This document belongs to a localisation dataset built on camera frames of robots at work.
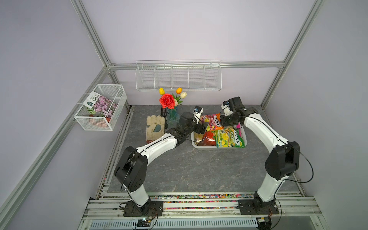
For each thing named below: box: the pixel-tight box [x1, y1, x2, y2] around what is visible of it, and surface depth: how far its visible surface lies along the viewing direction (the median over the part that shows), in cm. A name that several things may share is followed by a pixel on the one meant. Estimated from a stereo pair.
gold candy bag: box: [193, 131, 204, 146], surface depth 91 cm
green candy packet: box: [215, 126, 246, 149], surface depth 87 cm
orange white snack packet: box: [201, 113, 225, 132], surface depth 91 cm
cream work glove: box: [145, 114, 165, 143], surface depth 110 cm
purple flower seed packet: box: [82, 91, 118, 118], surface depth 75 cm
